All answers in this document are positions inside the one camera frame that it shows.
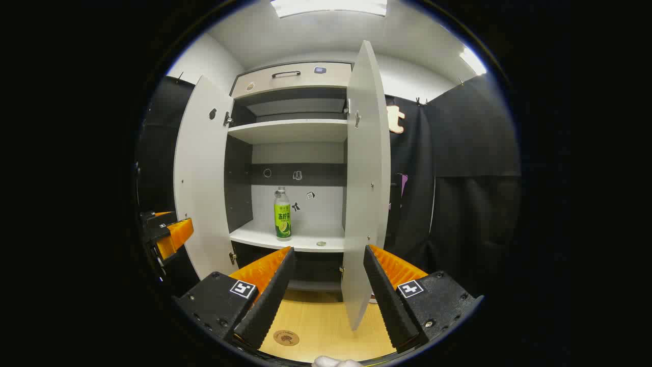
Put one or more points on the black backdrop cloth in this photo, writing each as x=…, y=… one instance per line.
x=458, y=204

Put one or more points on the white cabinet shelf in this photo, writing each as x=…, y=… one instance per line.
x=305, y=237
x=290, y=130

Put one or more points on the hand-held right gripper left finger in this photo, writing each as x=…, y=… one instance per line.
x=272, y=300

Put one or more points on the green label plastic bottle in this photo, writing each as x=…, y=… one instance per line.
x=282, y=219

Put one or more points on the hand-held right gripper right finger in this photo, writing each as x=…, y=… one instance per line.
x=387, y=300

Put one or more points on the light grey cabinet door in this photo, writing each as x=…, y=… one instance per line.
x=204, y=193
x=368, y=178

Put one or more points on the light grey cabinet drawer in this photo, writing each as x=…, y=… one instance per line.
x=305, y=84

